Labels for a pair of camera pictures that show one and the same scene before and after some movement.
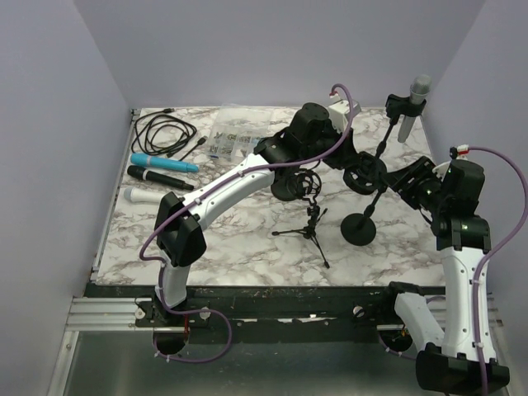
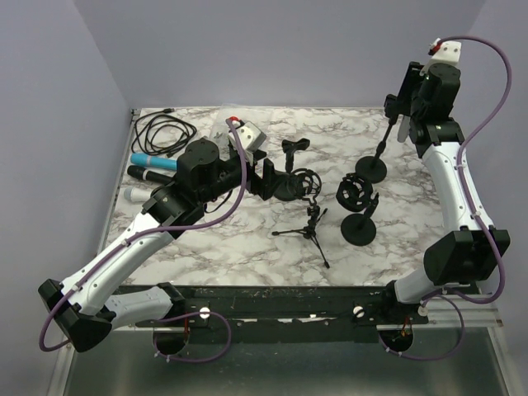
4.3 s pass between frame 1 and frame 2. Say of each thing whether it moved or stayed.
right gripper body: moved
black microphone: stayed
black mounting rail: stayed
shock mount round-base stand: moved
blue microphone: stayed
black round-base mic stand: stayed
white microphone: stayed
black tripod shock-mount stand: stayed
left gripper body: moved
